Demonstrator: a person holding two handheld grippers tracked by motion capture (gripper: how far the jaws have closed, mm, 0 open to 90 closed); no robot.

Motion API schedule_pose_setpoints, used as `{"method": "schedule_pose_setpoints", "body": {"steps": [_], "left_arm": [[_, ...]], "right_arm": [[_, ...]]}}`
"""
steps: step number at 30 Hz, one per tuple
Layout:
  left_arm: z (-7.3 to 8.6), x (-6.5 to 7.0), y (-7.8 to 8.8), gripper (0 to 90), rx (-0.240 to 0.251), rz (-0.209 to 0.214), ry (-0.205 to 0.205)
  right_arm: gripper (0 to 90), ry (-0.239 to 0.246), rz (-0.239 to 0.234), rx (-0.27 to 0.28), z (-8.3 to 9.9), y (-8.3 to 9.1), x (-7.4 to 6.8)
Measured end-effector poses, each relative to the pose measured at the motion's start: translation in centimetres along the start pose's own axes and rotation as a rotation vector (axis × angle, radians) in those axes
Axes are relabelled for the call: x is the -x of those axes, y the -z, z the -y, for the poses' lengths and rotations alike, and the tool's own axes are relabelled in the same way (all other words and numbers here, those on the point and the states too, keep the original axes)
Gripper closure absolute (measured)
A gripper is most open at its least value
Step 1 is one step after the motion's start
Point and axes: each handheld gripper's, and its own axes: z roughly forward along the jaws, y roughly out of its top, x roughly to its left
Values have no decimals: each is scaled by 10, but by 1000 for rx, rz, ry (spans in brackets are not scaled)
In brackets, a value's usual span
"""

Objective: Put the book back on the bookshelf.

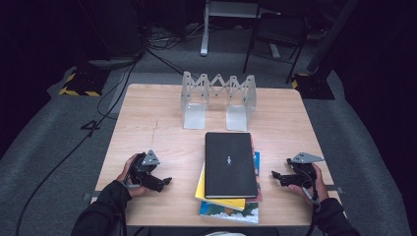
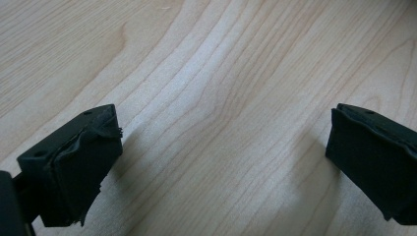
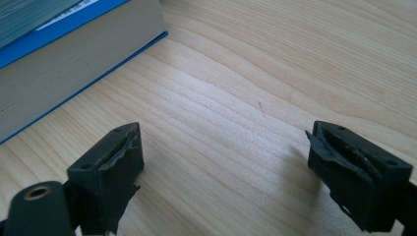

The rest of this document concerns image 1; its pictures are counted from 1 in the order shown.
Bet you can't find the dark cabinet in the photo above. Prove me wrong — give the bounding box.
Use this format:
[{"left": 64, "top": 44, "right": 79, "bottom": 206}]
[{"left": 87, "top": 0, "right": 147, "bottom": 63}]

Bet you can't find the person's right hand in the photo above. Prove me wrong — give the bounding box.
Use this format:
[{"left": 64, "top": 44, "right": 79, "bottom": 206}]
[{"left": 288, "top": 162, "right": 330, "bottom": 207}]

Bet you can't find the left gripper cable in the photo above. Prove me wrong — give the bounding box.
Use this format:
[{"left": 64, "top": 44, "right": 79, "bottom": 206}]
[{"left": 121, "top": 181, "right": 143, "bottom": 236}]

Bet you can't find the expandable metal bookend rack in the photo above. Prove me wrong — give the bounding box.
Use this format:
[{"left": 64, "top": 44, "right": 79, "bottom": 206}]
[{"left": 180, "top": 71, "right": 258, "bottom": 133}]

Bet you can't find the white desk stand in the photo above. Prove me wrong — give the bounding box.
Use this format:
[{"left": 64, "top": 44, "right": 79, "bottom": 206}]
[{"left": 200, "top": 0, "right": 261, "bottom": 58}]

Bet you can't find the bundle of floor cables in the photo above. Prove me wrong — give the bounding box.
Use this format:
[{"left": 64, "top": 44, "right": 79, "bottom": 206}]
[{"left": 144, "top": 23, "right": 206, "bottom": 51}]

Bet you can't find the black chair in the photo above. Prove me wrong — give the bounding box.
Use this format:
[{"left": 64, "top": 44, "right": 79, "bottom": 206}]
[{"left": 242, "top": 12, "right": 310, "bottom": 85}]

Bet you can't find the person's left hand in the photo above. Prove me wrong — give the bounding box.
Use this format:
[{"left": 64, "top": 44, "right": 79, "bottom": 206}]
[{"left": 115, "top": 152, "right": 149, "bottom": 199}]

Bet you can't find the red illustrated book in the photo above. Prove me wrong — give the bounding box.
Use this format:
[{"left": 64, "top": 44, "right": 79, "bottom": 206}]
[{"left": 245, "top": 134, "right": 264, "bottom": 204}]

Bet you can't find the black yellow striped base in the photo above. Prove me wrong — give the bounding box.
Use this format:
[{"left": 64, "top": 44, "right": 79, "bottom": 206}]
[
  {"left": 290, "top": 72, "right": 336, "bottom": 101},
  {"left": 58, "top": 67, "right": 111, "bottom": 98}
]

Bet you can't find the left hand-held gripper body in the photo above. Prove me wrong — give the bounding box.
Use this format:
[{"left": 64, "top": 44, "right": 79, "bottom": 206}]
[{"left": 130, "top": 149, "right": 162, "bottom": 189}]

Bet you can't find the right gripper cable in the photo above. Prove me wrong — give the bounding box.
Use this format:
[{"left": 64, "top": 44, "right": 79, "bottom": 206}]
[{"left": 299, "top": 168, "right": 323, "bottom": 236}]

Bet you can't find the yellow book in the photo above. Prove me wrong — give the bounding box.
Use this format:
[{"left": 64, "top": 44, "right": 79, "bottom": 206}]
[{"left": 194, "top": 161, "right": 247, "bottom": 212}]

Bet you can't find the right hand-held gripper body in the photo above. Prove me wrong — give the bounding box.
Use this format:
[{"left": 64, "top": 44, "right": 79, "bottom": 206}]
[{"left": 286, "top": 151, "right": 326, "bottom": 189}]

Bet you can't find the long black floor cable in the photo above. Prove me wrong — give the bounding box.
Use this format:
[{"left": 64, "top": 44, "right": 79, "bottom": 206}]
[{"left": 14, "top": 60, "right": 141, "bottom": 236}]

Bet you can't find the blue book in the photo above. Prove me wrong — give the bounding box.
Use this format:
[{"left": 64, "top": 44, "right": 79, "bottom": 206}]
[{"left": 199, "top": 150, "right": 262, "bottom": 225}]

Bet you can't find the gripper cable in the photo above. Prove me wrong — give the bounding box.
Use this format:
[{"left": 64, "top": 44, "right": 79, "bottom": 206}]
[
  {"left": 299, "top": 168, "right": 323, "bottom": 236},
  {"left": 121, "top": 181, "right": 143, "bottom": 236}
]

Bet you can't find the black book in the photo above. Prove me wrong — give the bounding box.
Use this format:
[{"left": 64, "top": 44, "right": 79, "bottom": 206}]
[{"left": 205, "top": 131, "right": 260, "bottom": 200}]

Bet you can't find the white object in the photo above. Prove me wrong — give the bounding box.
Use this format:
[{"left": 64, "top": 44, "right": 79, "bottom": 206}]
[{"left": 205, "top": 230, "right": 247, "bottom": 236}]

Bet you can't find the grey slanted post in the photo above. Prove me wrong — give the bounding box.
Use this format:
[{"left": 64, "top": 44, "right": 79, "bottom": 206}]
[{"left": 306, "top": 0, "right": 361, "bottom": 74}]

